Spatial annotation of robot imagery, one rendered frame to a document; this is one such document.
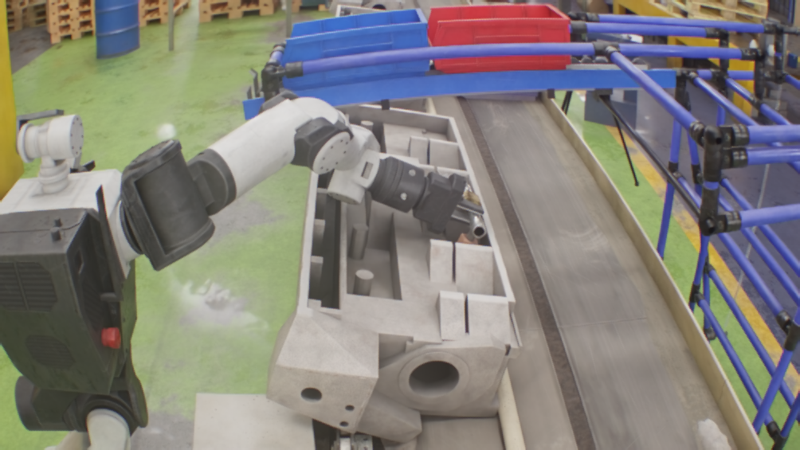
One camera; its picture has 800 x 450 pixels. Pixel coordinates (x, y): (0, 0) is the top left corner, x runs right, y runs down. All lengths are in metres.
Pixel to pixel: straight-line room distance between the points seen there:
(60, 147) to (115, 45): 6.83
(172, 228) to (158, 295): 2.13
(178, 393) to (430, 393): 1.46
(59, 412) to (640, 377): 1.14
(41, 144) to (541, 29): 1.02
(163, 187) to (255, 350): 1.80
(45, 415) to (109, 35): 6.78
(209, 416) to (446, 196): 0.62
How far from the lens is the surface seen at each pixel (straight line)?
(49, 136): 1.05
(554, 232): 1.93
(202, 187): 1.05
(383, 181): 1.40
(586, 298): 1.68
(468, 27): 1.48
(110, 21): 7.82
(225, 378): 2.62
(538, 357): 1.48
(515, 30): 1.50
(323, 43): 1.48
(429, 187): 1.42
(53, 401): 1.26
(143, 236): 1.00
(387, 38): 1.48
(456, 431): 1.30
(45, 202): 1.06
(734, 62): 5.99
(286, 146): 1.09
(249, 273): 3.20
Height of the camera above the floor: 1.65
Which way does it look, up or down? 28 degrees down
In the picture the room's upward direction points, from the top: straight up
